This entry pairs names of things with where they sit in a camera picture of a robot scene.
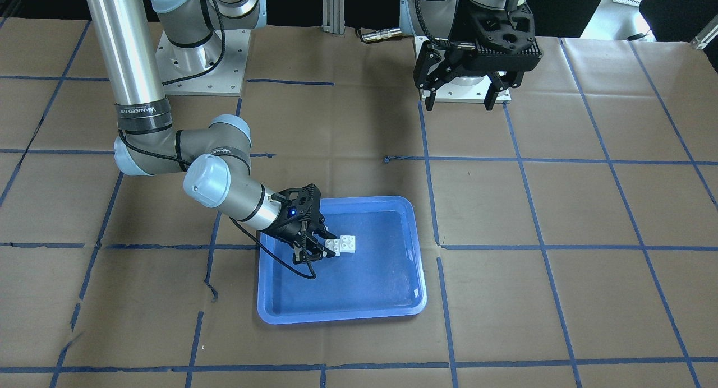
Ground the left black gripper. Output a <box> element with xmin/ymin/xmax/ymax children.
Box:
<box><xmin>413</xmin><ymin>1</ymin><xmax>543</xmax><ymax>110</ymax></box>

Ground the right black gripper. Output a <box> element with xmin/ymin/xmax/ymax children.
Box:
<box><xmin>264</xmin><ymin>183</ymin><xmax>338</xmax><ymax>265</ymax></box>

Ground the white block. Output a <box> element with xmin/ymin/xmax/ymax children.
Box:
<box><xmin>325</xmin><ymin>239</ymin><xmax>341</xmax><ymax>257</ymax></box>
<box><xmin>338</xmin><ymin>235</ymin><xmax>357</xmax><ymax>255</ymax></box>

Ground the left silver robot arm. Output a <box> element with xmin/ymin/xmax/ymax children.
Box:
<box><xmin>399</xmin><ymin>0</ymin><xmax>543</xmax><ymax>110</ymax></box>

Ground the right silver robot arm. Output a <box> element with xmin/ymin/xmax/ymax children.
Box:
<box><xmin>87</xmin><ymin>0</ymin><xmax>340</xmax><ymax>264</ymax></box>

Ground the blue plastic tray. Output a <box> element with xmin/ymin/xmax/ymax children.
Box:
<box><xmin>257</xmin><ymin>196</ymin><xmax>428</xmax><ymax>325</ymax></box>

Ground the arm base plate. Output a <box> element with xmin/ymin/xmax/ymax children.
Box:
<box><xmin>155</xmin><ymin>30</ymin><xmax>251</xmax><ymax>97</ymax></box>
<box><xmin>413</xmin><ymin>37</ymin><xmax>512</xmax><ymax>104</ymax></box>

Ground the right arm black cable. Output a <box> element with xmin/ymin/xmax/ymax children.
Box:
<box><xmin>229</xmin><ymin>217</ymin><xmax>317</xmax><ymax>280</ymax></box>

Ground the silver cable connector plug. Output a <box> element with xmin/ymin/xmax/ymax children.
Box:
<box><xmin>358</xmin><ymin>27</ymin><xmax>404</xmax><ymax>44</ymax></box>

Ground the aluminium frame post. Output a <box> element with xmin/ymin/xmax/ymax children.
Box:
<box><xmin>321</xmin><ymin>0</ymin><xmax>346</xmax><ymax>37</ymax></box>

